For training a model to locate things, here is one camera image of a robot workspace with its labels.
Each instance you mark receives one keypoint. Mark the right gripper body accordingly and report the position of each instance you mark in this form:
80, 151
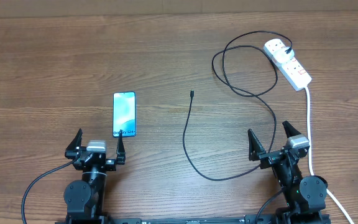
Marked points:
271, 158

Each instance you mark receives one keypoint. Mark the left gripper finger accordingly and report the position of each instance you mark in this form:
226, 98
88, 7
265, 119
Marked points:
121, 154
76, 142

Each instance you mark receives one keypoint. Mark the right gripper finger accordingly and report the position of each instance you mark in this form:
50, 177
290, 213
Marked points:
290, 131
255, 147

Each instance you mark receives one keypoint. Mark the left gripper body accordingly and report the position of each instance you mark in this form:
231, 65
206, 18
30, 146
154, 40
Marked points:
109, 165

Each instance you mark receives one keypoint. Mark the Samsung Galaxy smartphone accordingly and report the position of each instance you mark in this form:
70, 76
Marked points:
124, 114

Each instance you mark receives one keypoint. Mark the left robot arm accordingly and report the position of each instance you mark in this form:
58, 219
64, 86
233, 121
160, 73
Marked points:
85, 197

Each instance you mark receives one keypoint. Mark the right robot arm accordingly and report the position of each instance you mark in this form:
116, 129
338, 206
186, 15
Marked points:
305, 196

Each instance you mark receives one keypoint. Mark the white charger plug adapter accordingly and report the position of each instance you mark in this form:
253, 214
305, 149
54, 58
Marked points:
283, 55

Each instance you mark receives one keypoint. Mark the white power strip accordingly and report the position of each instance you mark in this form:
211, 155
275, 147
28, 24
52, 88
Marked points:
293, 71

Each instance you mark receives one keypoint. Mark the cardboard backdrop panel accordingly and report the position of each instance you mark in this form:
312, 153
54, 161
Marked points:
62, 8

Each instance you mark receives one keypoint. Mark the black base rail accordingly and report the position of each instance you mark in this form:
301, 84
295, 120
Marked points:
197, 220

